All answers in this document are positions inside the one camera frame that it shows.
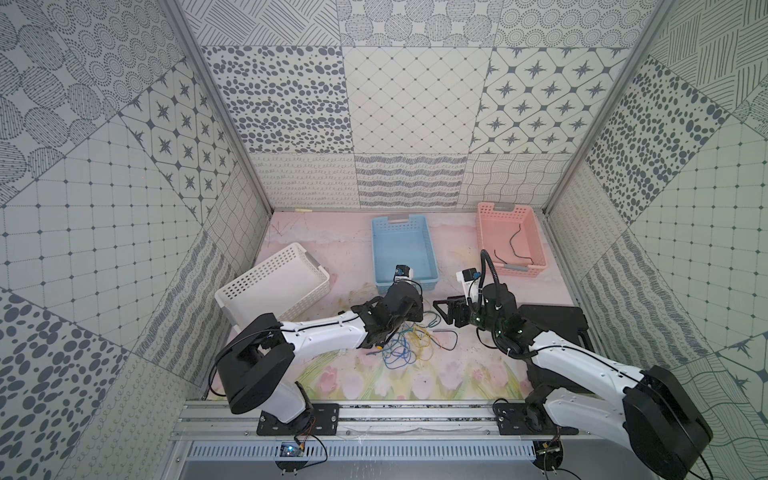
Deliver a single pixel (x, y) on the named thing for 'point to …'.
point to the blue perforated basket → (398, 244)
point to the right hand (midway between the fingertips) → (443, 304)
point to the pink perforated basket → (512, 239)
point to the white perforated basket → (284, 285)
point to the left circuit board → (291, 449)
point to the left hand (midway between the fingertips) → (432, 304)
